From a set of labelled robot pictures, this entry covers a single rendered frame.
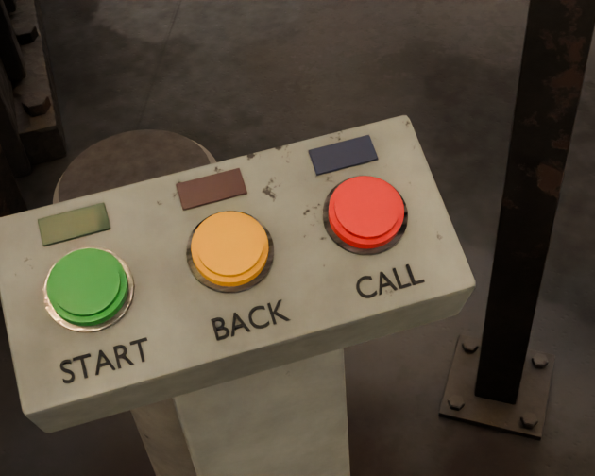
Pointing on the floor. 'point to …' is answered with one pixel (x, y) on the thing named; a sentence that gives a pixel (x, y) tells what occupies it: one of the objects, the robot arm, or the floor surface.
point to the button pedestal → (234, 307)
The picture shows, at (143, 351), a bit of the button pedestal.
